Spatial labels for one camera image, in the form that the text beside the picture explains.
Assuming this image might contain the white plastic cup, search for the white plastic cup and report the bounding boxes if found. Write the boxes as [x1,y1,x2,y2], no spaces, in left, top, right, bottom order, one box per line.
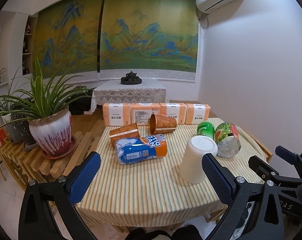
[179,135,218,184]

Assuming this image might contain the orange patterned paper cup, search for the orange patterned paper cup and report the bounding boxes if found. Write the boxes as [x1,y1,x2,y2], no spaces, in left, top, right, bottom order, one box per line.
[109,123,140,148]

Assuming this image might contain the clear bottle red green label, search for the clear bottle red green label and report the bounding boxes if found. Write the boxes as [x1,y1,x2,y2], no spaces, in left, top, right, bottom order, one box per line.
[214,122,241,158]

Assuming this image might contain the wooden slatted plant stand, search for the wooden slatted plant stand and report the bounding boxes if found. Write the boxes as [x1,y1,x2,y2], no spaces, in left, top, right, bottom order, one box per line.
[0,132,101,189]

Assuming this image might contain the green plastic bottle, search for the green plastic bottle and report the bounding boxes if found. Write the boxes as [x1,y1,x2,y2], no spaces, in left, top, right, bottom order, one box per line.
[197,121,215,140]

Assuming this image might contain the striped yellow tablecloth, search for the striped yellow tablecloth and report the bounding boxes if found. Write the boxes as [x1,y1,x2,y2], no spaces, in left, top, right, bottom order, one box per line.
[75,117,267,222]

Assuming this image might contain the white red ceramic flowerpot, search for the white red ceramic flowerpot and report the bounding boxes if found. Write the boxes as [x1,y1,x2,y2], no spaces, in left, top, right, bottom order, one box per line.
[28,107,76,160]

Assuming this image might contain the rightmost orange tissue pack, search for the rightmost orange tissue pack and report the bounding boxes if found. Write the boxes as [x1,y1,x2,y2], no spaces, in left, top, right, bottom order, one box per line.
[185,103,211,125]

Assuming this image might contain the orange tissue pack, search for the orange tissue pack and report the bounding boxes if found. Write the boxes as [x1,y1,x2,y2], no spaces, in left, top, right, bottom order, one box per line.
[160,103,187,125]
[103,103,131,126]
[130,103,161,126]
[185,103,211,125]

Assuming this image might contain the dark speckled flowerpot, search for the dark speckled flowerpot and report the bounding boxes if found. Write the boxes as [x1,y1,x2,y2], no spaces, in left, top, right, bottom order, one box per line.
[11,112,36,145]

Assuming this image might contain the blue orange snack can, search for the blue orange snack can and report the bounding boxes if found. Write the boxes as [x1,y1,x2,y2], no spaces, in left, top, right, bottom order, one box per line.
[115,134,167,165]

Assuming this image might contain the green spider plant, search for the green spider plant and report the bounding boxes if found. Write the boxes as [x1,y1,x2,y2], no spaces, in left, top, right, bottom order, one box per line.
[0,58,90,132]

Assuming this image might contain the leftmost orange tissue pack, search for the leftmost orange tissue pack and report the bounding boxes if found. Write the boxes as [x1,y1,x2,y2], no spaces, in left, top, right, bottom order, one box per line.
[103,103,131,126]

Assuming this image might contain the white lace covered table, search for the white lace covered table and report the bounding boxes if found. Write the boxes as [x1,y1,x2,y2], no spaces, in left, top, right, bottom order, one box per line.
[90,79,169,112]

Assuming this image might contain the black teapot set tray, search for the black teapot set tray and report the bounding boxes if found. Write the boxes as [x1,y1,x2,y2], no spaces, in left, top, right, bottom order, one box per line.
[120,71,142,85]

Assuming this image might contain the green mountain landscape mural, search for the green mountain landscape mural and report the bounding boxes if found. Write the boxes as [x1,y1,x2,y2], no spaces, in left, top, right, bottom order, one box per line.
[33,0,198,79]

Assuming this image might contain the wooden wall shelf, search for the wooden wall shelf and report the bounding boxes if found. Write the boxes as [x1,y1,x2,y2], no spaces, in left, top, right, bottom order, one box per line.
[22,16,37,75]

